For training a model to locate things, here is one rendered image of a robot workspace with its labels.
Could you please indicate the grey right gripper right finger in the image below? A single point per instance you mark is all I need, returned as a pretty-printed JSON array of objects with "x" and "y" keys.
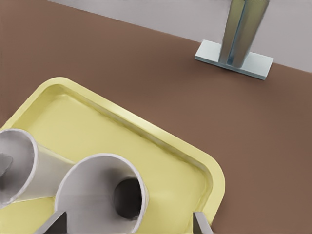
[{"x": 201, "y": 223}]

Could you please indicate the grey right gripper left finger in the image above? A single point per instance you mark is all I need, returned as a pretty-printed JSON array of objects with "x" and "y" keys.
[{"x": 56, "y": 224}]

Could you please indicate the white IKEA cup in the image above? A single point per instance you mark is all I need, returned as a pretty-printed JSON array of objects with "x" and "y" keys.
[
  {"x": 17, "y": 165},
  {"x": 92, "y": 195}
]

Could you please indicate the pale yellow tray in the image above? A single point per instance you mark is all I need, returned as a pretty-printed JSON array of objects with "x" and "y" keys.
[{"x": 117, "y": 136}]

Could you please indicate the silver post foot plate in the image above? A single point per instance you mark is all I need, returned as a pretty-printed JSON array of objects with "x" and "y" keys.
[{"x": 258, "y": 65}]

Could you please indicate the silver frame post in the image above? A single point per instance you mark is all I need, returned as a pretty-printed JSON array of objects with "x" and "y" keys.
[{"x": 243, "y": 31}]

